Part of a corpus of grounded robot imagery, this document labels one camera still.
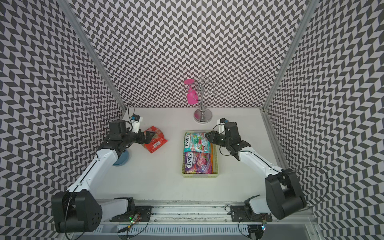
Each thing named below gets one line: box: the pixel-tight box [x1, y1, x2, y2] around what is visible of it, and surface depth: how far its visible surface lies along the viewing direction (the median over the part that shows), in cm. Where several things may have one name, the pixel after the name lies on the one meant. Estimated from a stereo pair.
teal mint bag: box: [184, 132, 212, 153], surface depth 91 cm
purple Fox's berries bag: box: [184, 151, 213, 174], surface depth 84 cm
